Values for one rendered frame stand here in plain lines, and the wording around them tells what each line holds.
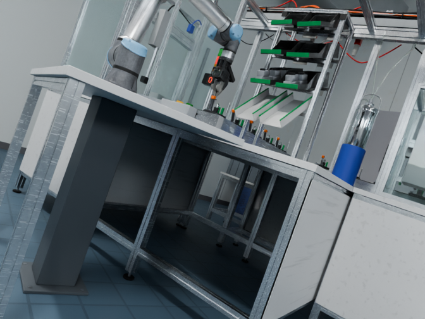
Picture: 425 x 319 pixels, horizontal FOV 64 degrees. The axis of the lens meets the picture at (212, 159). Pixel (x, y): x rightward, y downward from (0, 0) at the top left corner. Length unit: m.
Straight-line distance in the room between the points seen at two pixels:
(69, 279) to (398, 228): 1.63
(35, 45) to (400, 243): 4.16
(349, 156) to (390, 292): 0.85
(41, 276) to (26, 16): 3.54
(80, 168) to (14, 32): 3.31
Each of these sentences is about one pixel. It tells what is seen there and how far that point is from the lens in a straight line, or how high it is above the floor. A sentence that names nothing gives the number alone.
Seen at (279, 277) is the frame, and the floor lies 0.39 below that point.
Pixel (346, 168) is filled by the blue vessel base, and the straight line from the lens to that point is 2.38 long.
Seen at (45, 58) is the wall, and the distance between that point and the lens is 4.68.
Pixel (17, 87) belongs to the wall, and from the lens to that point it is 4.64.
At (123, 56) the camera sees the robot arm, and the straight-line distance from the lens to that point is 1.55.
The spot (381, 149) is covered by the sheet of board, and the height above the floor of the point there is 1.66.
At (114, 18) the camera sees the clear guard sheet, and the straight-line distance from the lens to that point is 2.59.
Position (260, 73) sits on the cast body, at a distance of 1.82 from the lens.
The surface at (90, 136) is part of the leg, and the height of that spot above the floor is 0.66.
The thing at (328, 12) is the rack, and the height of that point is 1.64.
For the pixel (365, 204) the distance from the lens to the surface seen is 2.08.
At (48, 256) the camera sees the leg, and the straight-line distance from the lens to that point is 1.61.
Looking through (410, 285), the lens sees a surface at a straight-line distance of 2.07.
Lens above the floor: 0.75
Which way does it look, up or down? 1 degrees down
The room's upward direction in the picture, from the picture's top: 20 degrees clockwise
